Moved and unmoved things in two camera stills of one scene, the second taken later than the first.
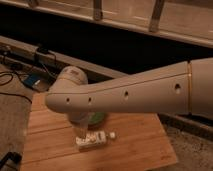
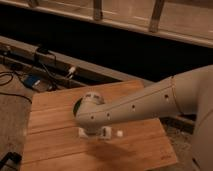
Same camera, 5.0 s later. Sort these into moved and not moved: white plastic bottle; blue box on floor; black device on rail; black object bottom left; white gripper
Moved: white plastic bottle; white gripper
Not moved: blue box on floor; black device on rail; black object bottom left
